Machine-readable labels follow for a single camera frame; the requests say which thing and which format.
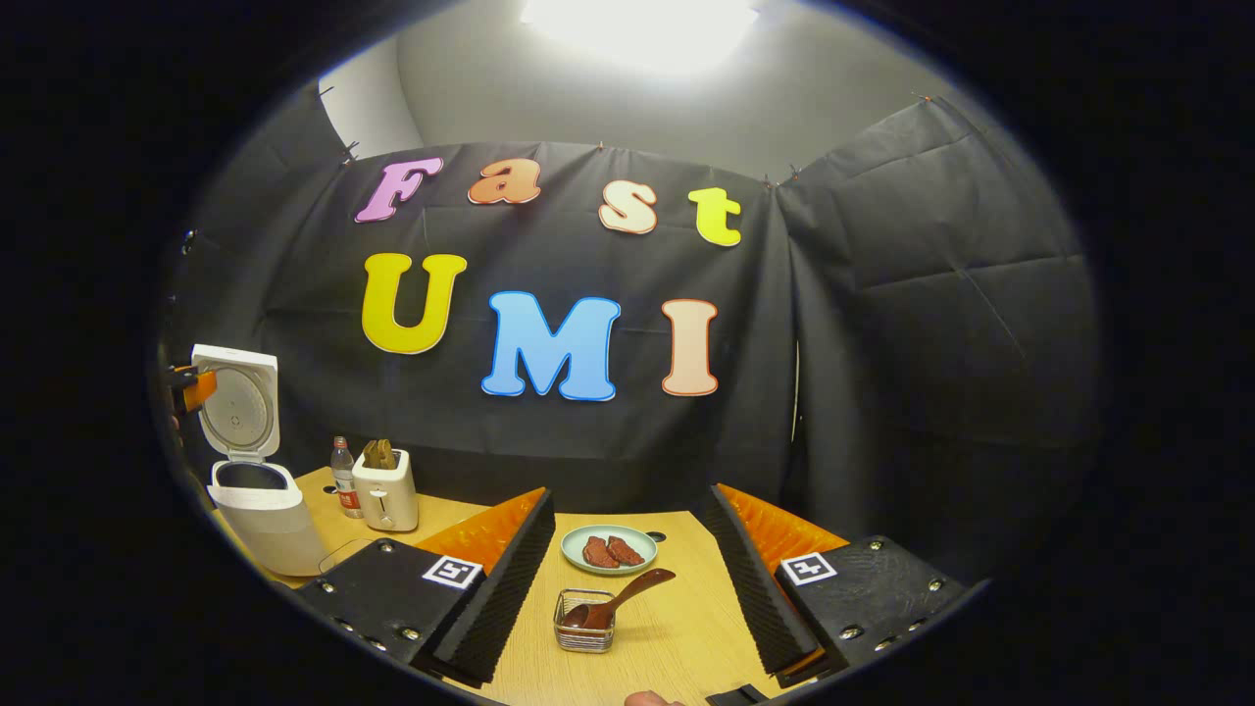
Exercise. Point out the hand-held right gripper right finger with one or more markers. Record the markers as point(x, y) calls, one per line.
point(755, 588)

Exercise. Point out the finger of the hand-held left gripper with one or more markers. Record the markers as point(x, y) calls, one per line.
point(199, 389)

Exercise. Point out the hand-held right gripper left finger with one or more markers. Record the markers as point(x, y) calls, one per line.
point(510, 579)

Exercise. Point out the brown wooden spoon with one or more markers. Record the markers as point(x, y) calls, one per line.
point(627, 593)

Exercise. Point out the white rice cooker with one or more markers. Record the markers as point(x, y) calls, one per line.
point(265, 529)

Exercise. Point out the light green plate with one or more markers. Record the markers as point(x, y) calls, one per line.
point(574, 549)

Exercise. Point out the red meat piece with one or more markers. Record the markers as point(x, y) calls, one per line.
point(626, 550)
point(599, 553)

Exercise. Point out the white toaster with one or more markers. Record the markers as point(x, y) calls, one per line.
point(385, 500)

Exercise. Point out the brown toast slice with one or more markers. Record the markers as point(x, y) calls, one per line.
point(371, 455)
point(387, 454)

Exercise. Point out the clear plastic water bottle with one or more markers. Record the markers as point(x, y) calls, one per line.
point(345, 485)

